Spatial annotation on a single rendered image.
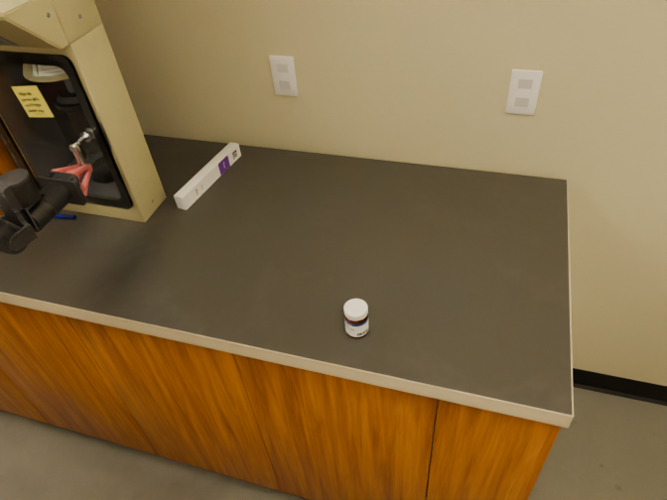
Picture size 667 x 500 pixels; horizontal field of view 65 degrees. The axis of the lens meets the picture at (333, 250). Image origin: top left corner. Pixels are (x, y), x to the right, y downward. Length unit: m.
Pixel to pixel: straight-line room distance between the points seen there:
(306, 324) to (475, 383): 0.35
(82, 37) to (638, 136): 1.28
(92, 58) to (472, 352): 0.99
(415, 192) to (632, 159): 0.55
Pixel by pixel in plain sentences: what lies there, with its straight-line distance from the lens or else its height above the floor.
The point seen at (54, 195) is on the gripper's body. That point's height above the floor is 1.16.
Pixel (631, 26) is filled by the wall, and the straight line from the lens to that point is 1.37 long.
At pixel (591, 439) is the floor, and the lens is 2.13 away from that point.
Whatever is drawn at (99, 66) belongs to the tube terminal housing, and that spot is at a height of 1.34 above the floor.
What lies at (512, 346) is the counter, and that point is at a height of 0.94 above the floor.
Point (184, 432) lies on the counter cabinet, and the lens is 1.71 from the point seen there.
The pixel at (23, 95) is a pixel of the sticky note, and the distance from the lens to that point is 1.40.
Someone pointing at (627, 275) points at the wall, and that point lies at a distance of 1.79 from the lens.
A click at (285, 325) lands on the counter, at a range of 1.10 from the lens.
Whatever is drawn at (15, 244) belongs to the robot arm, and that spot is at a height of 1.14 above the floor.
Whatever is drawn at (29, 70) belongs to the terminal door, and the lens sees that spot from 1.34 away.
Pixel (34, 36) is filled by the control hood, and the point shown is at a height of 1.45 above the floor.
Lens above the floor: 1.79
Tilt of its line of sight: 43 degrees down
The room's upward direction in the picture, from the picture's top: 6 degrees counter-clockwise
